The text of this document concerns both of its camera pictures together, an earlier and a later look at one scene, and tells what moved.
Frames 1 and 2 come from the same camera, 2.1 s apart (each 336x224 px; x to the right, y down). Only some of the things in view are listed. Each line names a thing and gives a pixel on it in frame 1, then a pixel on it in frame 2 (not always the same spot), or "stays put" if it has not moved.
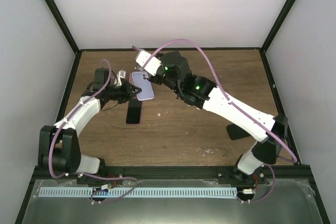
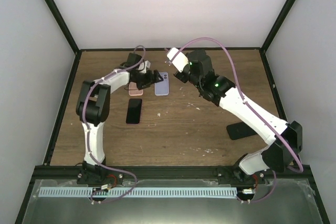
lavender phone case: x=140 y=80 → x=162 y=88
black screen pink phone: x=134 y=112 stays put
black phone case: x=235 y=132 stays put
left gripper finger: x=136 y=91 → x=157 y=77
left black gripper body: x=122 y=95 → x=141 y=80
